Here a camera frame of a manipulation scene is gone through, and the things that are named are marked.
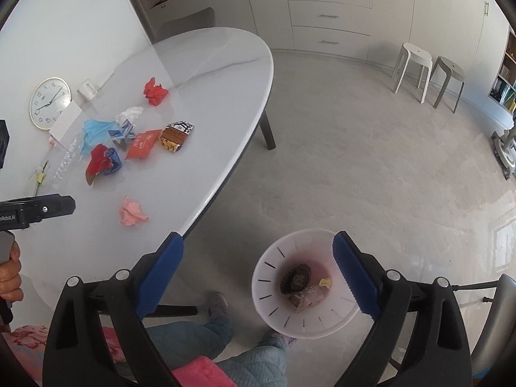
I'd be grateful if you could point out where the bookshelf with books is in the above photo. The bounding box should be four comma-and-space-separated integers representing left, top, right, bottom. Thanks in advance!
488, 28, 516, 117

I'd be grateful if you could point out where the yellow green clip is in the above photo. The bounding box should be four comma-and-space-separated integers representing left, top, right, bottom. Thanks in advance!
30, 160, 50, 194

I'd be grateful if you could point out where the pink crumpled tissue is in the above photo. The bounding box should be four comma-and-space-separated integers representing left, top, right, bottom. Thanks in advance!
120, 197, 149, 226

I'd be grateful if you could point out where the person's right leg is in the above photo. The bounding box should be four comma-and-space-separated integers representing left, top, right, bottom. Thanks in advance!
218, 331, 299, 387

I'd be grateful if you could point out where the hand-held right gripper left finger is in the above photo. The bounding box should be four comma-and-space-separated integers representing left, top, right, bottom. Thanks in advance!
42, 232, 185, 387

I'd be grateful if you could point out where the grey plastic stool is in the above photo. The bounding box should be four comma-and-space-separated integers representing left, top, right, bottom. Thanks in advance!
427, 56, 465, 114

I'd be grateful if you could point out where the pinkish crumpled wrapper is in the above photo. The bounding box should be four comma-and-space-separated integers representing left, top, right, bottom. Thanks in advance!
289, 286, 325, 313

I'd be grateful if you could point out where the person's left leg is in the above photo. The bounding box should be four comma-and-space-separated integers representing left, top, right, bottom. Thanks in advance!
145, 316, 234, 359

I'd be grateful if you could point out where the blue face mask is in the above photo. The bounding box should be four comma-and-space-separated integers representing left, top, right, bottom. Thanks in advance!
79, 119, 122, 156

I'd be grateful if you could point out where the blue silver wrapper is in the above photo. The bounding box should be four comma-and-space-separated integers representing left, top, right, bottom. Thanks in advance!
108, 123, 135, 151

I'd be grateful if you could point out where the white paper card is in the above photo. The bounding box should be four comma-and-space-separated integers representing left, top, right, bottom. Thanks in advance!
48, 103, 82, 142

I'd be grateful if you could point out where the pink fleece garment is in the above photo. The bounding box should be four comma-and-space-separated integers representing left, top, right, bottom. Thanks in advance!
101, 326, 226, 387

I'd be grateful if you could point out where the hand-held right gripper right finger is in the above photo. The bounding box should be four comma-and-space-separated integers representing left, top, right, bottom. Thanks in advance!
332, 231, 472, 387

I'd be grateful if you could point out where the beige tall wardrobe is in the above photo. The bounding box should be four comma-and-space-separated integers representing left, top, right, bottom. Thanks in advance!
411, 0, 512, 89

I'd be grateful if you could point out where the dark round scrap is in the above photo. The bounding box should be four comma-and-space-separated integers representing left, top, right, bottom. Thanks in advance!
279, 264, 312, 294

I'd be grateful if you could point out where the person's left hand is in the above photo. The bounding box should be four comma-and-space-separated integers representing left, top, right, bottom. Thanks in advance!
0, 244, 23, 302

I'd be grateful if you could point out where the red snack packet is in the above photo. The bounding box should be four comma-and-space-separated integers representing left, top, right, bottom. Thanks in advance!
125, 129, 163, 160

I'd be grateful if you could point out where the clear plastic bottle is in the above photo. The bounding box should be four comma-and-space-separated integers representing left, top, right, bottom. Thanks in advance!
52, 137, 87, 182

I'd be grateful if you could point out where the white round wall clock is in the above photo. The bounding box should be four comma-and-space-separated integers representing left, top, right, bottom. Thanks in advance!
29, 77, 72, 130

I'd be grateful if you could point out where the red crumpled paper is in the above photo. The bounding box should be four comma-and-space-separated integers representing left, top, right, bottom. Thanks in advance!
144, 77, 168, 106

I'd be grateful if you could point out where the grey left slipper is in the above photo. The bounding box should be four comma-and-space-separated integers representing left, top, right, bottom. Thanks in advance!
205, 291, 228, 315

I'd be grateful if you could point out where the brown patterned snack wrapper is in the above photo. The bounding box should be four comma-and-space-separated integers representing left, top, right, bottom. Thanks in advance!
158, 121, 195, 154

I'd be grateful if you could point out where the black table leg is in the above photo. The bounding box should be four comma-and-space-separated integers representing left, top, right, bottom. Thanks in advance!
259, 111, 277, 151

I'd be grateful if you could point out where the beige drawer cabinet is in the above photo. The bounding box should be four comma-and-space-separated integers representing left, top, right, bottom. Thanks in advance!
282, 0, 416, 65

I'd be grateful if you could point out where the white plastic stool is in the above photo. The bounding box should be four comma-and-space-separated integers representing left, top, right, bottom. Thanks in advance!
392, 43, 433, 103

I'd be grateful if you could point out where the grey dining chair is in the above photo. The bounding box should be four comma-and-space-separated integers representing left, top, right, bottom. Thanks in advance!
155, 7, 216, 43

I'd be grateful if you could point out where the white crumpled tissue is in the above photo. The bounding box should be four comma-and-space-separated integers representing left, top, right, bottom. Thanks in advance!
115, 106, 144, 126

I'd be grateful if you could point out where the pink floral cloth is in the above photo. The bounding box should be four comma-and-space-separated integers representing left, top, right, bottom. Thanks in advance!
8, 324, 51, 383

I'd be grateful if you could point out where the wheeled stand with teal cloth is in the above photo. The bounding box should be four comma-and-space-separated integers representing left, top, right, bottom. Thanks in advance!
490, 113, 516, 180

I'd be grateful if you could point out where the red blue wrapper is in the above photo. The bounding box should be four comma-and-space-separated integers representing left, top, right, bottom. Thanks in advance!
85, 144, 122, 186

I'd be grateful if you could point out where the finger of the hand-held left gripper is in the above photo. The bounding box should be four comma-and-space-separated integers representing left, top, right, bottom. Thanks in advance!
0, 120, 9, 168
18, 194, 76, 226

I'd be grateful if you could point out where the person's leg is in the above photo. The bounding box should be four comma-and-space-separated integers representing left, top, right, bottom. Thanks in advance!
145, 316, 234, 359
218, 331, 299, 387

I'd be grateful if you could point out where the white plastic bin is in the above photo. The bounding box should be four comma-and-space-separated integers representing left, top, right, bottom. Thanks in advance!
252, 228, 361, 340

